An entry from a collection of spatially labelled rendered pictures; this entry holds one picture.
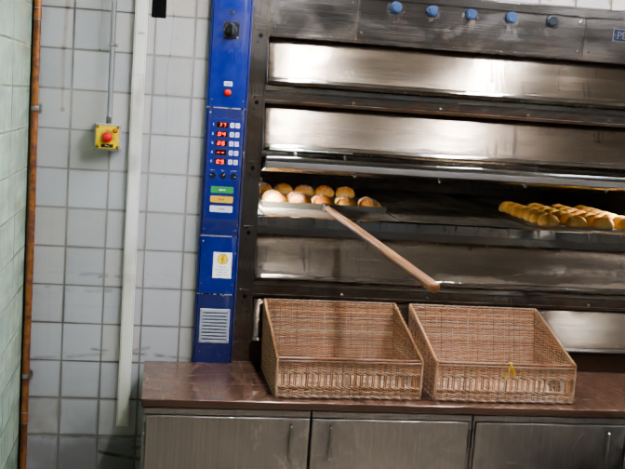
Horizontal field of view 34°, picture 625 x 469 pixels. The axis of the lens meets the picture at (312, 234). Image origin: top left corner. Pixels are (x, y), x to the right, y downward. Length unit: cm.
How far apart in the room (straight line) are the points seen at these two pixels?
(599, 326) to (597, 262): 28
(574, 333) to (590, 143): 81
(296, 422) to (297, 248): 78
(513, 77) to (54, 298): 205
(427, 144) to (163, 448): 159
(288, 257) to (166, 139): 68
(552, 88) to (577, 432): 138
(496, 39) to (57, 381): 224
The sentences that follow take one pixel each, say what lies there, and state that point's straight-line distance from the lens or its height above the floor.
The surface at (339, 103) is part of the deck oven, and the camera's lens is 411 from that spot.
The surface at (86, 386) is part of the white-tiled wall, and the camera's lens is 423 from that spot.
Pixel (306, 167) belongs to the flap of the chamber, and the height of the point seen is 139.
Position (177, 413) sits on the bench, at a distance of 369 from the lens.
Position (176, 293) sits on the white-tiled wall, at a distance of 413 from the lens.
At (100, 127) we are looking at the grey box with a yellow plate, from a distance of 399.
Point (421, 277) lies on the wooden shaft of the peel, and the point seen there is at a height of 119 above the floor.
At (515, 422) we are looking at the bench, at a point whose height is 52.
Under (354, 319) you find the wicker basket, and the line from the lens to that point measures 417.
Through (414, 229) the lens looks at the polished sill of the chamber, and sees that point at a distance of 421.
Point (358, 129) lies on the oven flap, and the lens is 413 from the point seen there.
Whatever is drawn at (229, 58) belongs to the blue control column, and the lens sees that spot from 403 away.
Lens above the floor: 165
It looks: 7 degrees down
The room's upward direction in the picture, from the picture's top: 4 degrees clockwise
